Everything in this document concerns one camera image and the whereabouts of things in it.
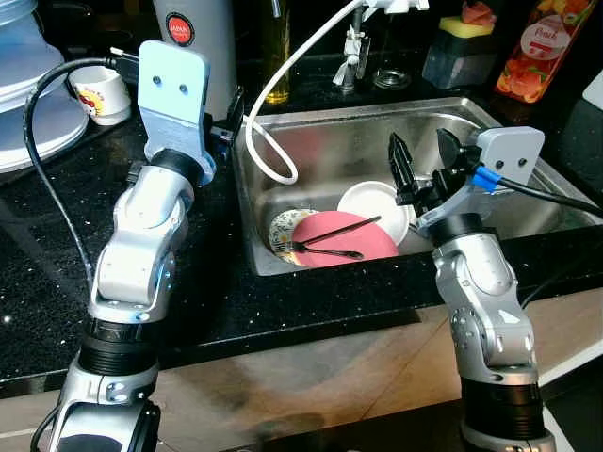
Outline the white bowl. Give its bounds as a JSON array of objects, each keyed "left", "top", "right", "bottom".
[{"left": 337, "top": 181, "right": 416, "bottom": 250}]

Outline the grey canister red round logo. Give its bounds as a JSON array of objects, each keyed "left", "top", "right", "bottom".
[{"left": 153, "top": 0, "right": 238, "bottom": 119}]

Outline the amber oil bottle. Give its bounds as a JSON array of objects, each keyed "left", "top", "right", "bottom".
[{"left": 264, "top": 0, "right": 291, "bottom": 105}]

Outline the stainless steel sink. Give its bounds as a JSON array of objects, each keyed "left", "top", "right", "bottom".
[{"left": 231, "top": 97, "right": 603, "bottom": 276}]

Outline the round metal drain cap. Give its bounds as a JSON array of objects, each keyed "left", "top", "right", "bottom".
[{"left": 372, "top": 66, "right": 413, "bottom": 91}]

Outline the pink plate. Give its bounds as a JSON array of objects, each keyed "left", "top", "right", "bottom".
[{"left": 290, "top": 212, "right": 399, "bottom": 269}]

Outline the dark sponge holder box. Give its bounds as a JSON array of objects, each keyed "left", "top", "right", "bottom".
[{"left": 422, "top": 33, "right": 500, "bottom": 90}]

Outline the white knotted cloth strip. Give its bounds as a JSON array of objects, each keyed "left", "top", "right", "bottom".
[{"left": 342, "top": 26, "right": 370, "bottom": 90}]

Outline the black fork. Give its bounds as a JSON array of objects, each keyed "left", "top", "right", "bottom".
[{"left": 292, "top": 240, "right": 366, "bottom": 261}]

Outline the patterned plate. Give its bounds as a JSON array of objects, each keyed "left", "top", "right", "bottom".
[{"left": 269, "top": 207, "right": 317, "bottom": 260}]

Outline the yellow sponge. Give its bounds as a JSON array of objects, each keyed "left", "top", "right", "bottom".
[{"left": 443, "top": 17, "right": 497, "bottom": 40}]

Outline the white printed mug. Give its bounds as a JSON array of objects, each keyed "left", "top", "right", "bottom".
[{"left": 71, "top": 66, "right": 133, "bottom": 126}]

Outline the white faucet adaptor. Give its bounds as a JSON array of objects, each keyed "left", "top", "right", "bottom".
[{"left": 363, "top": 0, "right": 430, "bottom": 15}]

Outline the white flexible hose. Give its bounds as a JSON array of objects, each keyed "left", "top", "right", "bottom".
[{"left": 245, "top": 0, "right": 368, "bottom": 185}]

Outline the pale blue left wrist camera mount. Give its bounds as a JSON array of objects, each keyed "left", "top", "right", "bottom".
[{"left": 138, "top": 40, "right": 216, "bottom": 185}]

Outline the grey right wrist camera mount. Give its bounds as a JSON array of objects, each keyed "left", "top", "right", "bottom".
[{"left": 415, "top": 125, "right": 546, "bottom": 232}]

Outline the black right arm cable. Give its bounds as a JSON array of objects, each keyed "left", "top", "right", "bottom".
[{"left": 476, "top": 168, "right": 603, "bottom": 216}]

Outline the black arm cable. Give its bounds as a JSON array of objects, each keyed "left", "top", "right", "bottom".
[
  {"left": 24, "top": 55, "right": 142, "bottom": 283},
  {"left": 476, "top": 168, "right": 603, "bottom": 216}
]

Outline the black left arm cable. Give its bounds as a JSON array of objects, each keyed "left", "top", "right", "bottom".
[{"left": 24, "top": 55, "right": 142, "bottom": 283}]

